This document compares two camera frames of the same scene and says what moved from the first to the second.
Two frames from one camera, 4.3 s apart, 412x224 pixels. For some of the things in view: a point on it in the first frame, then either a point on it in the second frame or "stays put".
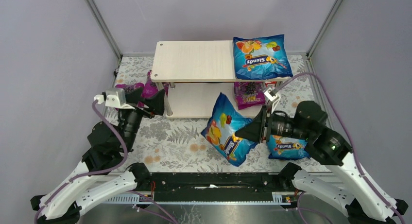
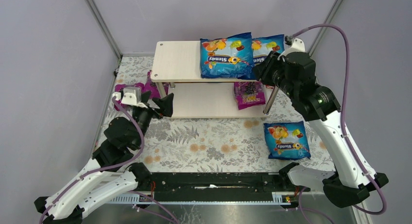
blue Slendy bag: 219,131 -> 231,57
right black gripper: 264,125 -> 268,70
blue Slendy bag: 283,147 stays put
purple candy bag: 249,94 stays put
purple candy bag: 150,88 stays put
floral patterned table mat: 176,144 stays put
